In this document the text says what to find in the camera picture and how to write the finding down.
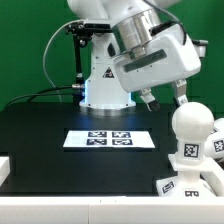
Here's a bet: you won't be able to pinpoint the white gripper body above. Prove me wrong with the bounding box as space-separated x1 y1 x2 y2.
114 28 201 93

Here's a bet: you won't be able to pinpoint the white front rail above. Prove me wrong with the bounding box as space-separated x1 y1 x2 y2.
0 197 224 224

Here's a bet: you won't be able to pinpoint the white lamp base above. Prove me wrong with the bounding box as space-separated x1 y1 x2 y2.
156 154 224 198

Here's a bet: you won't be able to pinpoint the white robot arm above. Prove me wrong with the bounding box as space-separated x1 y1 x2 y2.
67 0 201 114

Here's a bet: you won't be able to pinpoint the black camera stand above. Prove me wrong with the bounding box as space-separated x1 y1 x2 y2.
64 18 114 98

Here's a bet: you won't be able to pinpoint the white lamp bulb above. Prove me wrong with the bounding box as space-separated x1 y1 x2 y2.
172 102 214 165

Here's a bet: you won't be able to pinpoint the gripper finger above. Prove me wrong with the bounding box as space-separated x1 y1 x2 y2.
172 79 188 107
140 88 160 111

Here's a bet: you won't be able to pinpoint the white lamp shade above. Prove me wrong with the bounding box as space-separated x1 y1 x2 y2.
205 118 224 161

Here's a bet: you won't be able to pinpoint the grey cable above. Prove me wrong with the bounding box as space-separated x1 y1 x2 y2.
42 19 84 103

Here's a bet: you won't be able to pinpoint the black cables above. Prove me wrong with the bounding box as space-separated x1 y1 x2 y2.
3 84 84 109

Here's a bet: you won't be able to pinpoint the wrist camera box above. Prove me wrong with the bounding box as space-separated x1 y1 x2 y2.
192 40 209 58

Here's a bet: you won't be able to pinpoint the white left corner bracket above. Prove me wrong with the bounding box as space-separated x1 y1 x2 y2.
0 157 10 186

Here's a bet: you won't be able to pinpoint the white tag sheet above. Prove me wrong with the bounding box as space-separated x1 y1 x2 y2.
63 130 155 148

